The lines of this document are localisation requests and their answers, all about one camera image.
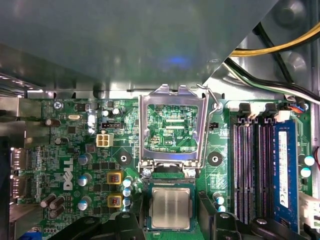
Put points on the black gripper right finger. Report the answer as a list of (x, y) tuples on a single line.
[(210, 225)]

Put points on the blue RAM stick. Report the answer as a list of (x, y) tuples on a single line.
[(286, 175)]

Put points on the metal socket cover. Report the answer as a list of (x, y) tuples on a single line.
[(143, 125)]

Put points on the white power connector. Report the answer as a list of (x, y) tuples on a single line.
[(310, 210)]

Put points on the grey power supply unit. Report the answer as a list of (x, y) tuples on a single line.
[(125, 37)]

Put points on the black RAM slot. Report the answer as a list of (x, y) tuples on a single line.
[(262, 162), (237, 162), (248, 162)]

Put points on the green motherboard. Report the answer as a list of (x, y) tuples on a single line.
[(120, 140)]

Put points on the silver display port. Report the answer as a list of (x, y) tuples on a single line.
[(19, 158), (19, 187)]

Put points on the white four-pin power socket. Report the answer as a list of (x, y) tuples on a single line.
[(105, 140)]

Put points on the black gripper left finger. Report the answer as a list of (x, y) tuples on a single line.
[(127, 227)]

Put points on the gold square inductor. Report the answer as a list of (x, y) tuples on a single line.
[(115, 177), (115, 201)]

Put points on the blue VGA port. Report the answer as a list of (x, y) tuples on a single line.
[(31, 235)]

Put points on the silver CPU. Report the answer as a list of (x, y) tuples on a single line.
[(171, 207)]

